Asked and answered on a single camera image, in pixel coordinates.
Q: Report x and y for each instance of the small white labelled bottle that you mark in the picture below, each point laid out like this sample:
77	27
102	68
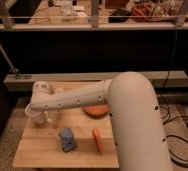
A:
52	116

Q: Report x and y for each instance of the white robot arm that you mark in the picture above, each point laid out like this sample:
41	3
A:
134	112

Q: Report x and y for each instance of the orange bowl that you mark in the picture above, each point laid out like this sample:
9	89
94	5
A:
96	111

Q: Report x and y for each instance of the orange carrot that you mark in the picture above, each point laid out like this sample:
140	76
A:
98	140

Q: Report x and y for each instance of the blue sponge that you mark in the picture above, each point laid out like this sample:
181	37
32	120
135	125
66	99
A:
68	142

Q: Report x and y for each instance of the clear plastic cup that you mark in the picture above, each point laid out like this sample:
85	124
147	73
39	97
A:
36	116

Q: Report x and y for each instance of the grey metal beam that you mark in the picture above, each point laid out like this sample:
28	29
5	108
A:
24	82

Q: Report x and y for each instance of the diagonal metal strut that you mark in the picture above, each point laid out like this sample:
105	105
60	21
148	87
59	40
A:
13	69

